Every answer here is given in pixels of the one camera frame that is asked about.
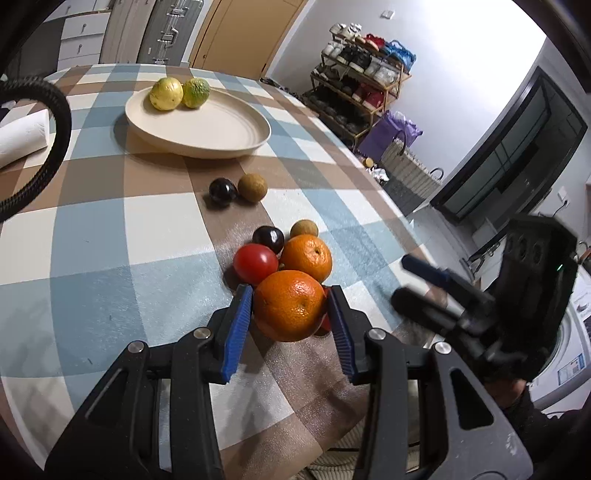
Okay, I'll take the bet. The pale woven basket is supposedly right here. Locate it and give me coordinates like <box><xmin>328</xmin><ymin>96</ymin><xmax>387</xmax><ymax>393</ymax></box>
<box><xmin>381</xmin><ymin>137</ymin><xmax>444</xmax><ymax>188</ymax></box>

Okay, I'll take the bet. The white drawer cabinet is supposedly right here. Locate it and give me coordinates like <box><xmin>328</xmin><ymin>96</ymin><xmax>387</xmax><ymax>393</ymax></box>
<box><xmin>58</xmin><ymin>11</ymin><xmax>110</xmax><ymax>65</ymax></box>

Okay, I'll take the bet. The dark woven basket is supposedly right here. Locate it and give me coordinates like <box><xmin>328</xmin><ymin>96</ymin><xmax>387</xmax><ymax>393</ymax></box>
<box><xmin>385</xmin><ymin>178</ymin><xmax>432</xmax><ymax>217</ymax></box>

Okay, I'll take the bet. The white washing machine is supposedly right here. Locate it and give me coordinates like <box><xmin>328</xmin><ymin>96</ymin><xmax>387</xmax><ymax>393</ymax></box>
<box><xmin>529</xmin><ymin>277</ymin><xmax>591</xmax><ymax>418</ymax></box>

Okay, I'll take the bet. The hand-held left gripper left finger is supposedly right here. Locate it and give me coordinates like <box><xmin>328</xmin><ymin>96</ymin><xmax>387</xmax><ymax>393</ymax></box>
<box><xmin>44</xmin><ymin>284</ymin><xmax>254</xmax><ymax>480</ymax></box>

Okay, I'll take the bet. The person's right forearm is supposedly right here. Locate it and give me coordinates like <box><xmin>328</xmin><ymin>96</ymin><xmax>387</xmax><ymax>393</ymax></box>
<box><xmin>487</xmin><ymin>378</ymin><xmax>591</xmax><ymax>476</ymax></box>

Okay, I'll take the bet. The red tomato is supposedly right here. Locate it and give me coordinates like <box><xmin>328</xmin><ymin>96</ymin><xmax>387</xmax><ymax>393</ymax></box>
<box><xmin>314</xmin><ymin>286</ymin><xmax>333</xmax><ymax>337</ymax></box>
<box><xmin>233</xmin><ymin>244</ymin><xmax>280</xmax><ymax>287</ymax></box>

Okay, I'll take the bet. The cream round plate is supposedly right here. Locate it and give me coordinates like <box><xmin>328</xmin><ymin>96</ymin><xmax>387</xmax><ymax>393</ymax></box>
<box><xmin>124</xmin><ymin>85</ymin><xmax>272</xmax><ymax>160</ymax></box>

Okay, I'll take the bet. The silver suitcase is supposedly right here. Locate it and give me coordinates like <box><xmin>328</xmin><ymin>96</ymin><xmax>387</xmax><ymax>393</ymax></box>
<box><xmin>139</xmin><ymin>0</ymin><xmax>195</xmax><ymax>65</ymax></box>

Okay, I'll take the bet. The purple plastic bag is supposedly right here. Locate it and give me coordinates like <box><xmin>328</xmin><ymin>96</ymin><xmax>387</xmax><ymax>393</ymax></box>
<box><xmin>360</xmin><ymin>111</ymin><xmax>423</xmax><ymax>162</ymax></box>

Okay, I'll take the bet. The wooden shoe rack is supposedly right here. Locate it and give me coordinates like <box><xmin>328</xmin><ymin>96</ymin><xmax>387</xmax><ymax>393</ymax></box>
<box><xmin>302</xmin><ymin>23</ymin><xmax>411</xmax><ymax>148</ymax></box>

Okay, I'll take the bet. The dark purple plum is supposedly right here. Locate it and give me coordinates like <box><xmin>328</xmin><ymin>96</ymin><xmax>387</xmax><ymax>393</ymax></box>
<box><xmin>252</xmin><ymin>226</ymin><xmax>285</xmax><ymax>254</ymax></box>
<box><xmin>209</xmin><ymin>178</ymin><xmax>239</xmax><ymax>207</ymax></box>

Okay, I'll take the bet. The beige suitcase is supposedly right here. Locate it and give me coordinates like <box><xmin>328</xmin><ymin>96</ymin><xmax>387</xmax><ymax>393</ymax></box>
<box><xmin>102</xmin><ymin>0</ymin><xmax>153</xmax><ymax>63</ymax></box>

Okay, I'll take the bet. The wooden door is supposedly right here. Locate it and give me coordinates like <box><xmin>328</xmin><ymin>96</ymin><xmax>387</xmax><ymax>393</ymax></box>
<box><xmin>189</xmin><ymin>0</ymin><xmax>308</xmax><ymax>81</ymax></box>

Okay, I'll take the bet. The brown longan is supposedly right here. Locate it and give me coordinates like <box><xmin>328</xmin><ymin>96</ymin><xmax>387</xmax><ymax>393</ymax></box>
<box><xmin>237</xmin><ymin>173</ymin><xmax>269</xmax><ymax>203</ymax></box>
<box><xmin>290</xmin><ymin>220</ymin><xmax>319</xmax><ymax>241</ymax></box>

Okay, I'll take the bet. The orange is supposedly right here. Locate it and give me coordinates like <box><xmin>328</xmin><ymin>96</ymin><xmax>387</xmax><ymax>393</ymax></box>
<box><xmin>279</xmin><ymin>234</ymin><xmax>333</xmax><ymax>283</ymax></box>
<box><xmin>253</xmin><ymin>270</ymin><xmax>328</xmax><ymax>342</ymax></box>

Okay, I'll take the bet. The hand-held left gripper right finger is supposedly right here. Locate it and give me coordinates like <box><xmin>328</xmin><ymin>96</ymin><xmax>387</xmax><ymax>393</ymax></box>
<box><xmin>327</xmin><ymin>285</ymin><xmax>536</xmax><ymax>480</ymax></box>

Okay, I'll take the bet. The black framed glass door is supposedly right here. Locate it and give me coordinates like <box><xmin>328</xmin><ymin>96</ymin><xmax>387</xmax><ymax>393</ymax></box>
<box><xmin>429</xmin><ymin>67</ymin><xmax>588</xmax><ymax>224</ymax></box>

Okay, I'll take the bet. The black braided hose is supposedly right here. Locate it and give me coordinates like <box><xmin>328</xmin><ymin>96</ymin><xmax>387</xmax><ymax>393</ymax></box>
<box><xmin>0</xmin><ymin>76</ymin><xmax>72</xmax><ymax>222</ymax></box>

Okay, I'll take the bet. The white paper towel roll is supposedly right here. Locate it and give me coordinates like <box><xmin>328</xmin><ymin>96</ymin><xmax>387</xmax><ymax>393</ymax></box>
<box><xmin>0</xmin><ymin>109</ymin><xmax>51</xmax><ymax>169</ymax></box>

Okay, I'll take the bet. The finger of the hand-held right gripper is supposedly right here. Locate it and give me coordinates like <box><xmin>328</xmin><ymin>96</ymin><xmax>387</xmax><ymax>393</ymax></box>
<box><xmin>401</xmin><ymin>255</ymin><xmax>496</xmax><ymax>319</ymax></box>
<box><xmin>392</xmin><ymin>287</ymin><xmax>468</xmax><ymax>342</ymax></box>

